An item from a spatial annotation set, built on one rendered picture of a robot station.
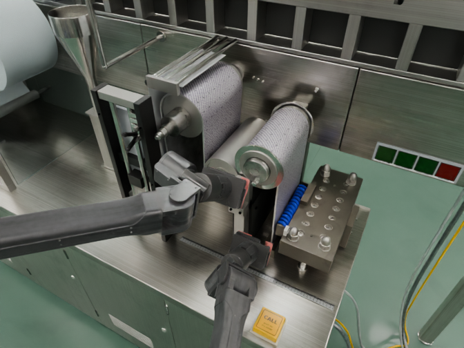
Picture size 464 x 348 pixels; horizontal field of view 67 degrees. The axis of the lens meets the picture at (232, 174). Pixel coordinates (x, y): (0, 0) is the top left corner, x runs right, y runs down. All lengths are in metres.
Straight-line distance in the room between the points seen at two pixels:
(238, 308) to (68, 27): 0.96
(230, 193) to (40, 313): 1.77
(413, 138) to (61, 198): 1.27
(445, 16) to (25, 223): 0.99
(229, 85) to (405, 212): 2.00
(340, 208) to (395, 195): 1.75
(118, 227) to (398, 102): 0.85
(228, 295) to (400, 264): 1.85
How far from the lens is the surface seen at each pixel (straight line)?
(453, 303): 1.95
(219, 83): 1.07
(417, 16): 1.05
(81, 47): 1.29
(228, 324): 0.73
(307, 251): 1.07
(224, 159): 1.01
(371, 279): 2.36
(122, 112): 1.01
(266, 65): 1.20
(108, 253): 1.27
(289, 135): 1.01
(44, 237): 0.60
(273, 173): 0.95
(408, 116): 1.15
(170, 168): 0.68
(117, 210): 0.60
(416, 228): 2.75
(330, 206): 1.20
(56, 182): 1.60
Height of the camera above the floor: 1.87
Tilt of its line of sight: 41 degrees down
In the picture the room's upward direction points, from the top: straight up
